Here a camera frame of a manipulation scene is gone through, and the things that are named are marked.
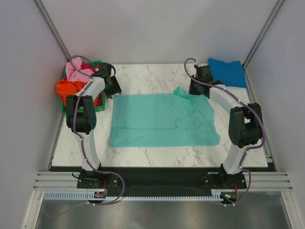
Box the crimson t shirt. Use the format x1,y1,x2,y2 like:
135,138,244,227
81,62,100,75

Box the orange t shirt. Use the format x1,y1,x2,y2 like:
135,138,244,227
56,79,87,106

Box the teal t shirt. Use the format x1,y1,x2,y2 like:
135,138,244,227
108,87,220,147

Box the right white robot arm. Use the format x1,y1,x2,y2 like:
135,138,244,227
189,63,264,188

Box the folded blue t shirt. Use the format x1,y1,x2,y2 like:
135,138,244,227
208,58,247,88

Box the aluminium frame rail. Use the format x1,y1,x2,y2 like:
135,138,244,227
35,171,292,190

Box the white slotted cable duct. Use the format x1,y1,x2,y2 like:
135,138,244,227
43,190,237,201

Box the green plastic bin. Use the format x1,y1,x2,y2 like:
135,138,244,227
61,60,106,115

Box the pink t shirt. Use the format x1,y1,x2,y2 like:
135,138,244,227
65,57,90,83

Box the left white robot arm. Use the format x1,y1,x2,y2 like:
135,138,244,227
66,63,122,189

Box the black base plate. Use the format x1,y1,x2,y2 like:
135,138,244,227
76,167,246,198

